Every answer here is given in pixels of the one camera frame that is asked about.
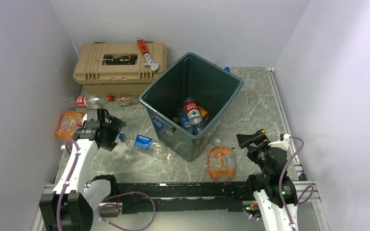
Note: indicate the clear bottle light blue label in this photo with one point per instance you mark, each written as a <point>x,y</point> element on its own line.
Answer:
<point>197,128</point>

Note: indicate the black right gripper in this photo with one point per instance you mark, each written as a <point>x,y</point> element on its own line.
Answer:
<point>244,140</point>

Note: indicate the red handled adjustable wrench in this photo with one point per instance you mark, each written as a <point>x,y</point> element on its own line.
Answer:
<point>149,62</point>

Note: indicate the Pepsi bottle blue cap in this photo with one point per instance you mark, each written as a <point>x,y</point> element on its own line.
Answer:
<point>184,120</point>

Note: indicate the small clear bottle red cap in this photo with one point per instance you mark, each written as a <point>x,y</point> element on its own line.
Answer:
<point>124,100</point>

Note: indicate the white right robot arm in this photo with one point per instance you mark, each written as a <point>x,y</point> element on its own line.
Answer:
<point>273,190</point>

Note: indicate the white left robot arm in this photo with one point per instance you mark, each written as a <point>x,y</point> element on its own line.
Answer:
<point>70,206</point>

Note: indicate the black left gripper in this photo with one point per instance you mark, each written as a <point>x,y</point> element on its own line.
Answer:
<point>115,125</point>

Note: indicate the small orange juice bottle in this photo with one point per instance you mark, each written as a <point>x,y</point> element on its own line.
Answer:
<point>175,120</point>

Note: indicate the dark green plastic bin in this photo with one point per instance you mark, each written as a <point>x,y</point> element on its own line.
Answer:
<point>209,85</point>

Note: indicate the large orange bottle front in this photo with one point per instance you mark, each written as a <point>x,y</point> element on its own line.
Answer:
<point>220,163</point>

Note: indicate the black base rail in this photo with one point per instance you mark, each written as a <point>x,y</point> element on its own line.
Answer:
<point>185,196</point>

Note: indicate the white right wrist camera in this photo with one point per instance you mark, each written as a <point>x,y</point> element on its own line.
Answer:
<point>283,142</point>

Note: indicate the clear Pepsi bottle blue label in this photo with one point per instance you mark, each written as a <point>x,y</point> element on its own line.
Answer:
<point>142,143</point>

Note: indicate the tan plastic toolbox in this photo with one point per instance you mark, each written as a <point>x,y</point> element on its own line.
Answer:
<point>118,78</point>

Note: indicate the black yellow screwdriver in toolbox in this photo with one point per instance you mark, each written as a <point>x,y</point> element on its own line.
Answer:
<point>116,59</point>

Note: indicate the crushed orange bottle left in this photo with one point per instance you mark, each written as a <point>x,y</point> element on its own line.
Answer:
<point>68,124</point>

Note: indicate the clear bottle red label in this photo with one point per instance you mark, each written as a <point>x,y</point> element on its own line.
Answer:
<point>89,101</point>

